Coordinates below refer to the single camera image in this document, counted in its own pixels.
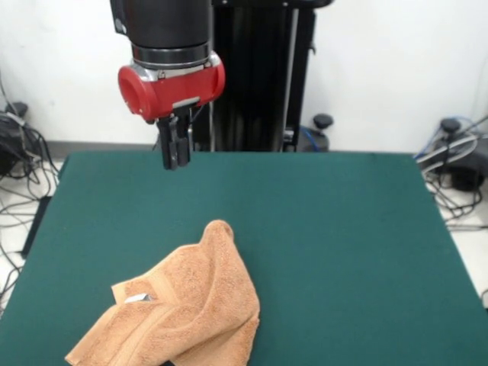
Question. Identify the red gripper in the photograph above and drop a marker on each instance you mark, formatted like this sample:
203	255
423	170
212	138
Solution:
179	91

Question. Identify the tan terry towel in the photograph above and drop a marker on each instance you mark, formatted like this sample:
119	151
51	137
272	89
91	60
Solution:
198	297

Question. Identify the black round knob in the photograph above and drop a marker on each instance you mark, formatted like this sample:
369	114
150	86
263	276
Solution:
450	125
16	108
323	121

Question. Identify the dark grey stand base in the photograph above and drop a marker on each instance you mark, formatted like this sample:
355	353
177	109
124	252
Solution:
5	152
465	171

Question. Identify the dark green table cloth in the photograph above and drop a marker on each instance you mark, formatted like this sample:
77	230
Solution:
343	228

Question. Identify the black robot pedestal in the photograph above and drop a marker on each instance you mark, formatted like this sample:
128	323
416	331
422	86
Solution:
259	76

